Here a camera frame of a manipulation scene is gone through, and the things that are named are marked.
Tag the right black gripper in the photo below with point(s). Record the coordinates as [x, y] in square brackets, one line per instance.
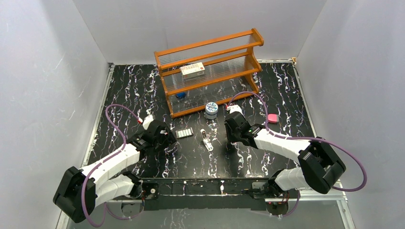
[230, 138]

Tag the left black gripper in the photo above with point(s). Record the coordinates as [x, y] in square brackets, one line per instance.
[169, 139]

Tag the cardboard staple tray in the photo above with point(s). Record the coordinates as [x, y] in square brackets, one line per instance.
[183, 133]

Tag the white stapler part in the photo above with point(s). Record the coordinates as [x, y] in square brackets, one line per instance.
[206, 141]

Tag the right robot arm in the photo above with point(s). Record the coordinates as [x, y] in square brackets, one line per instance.
[319, 167]

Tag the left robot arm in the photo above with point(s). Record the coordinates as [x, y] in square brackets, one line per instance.
[83, 189]

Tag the round patterned tape roll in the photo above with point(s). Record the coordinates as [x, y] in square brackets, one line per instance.
[211, 110]

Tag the pink tape measure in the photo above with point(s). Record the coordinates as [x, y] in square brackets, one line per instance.
[273, 118]

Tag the small blue object on shelf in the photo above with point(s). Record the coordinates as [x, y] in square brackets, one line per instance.
[180, 95]

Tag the orange wooden shelf rack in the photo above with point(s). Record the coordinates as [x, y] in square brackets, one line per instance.
[230, 65]

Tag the black base bar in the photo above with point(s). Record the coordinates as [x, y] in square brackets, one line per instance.
[214, 193]

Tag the white red staple box on shelf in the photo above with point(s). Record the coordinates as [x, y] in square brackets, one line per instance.
[192, 70]

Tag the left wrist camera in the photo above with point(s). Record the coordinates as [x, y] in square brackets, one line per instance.
[146, 121]

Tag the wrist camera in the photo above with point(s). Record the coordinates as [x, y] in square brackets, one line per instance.
[146, 121]
[234, 109]

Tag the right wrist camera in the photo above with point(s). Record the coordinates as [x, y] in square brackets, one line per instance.
[234, 109]

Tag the aluminium rail frame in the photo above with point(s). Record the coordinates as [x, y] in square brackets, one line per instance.
[303, 193]

